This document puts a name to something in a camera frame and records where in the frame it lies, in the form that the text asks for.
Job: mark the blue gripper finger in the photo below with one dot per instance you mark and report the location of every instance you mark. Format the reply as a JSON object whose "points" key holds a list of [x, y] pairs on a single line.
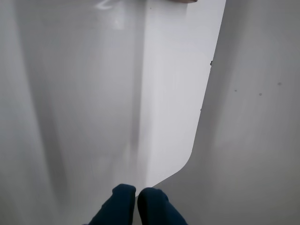
{"points": [[157, 208], [114, 208]]}

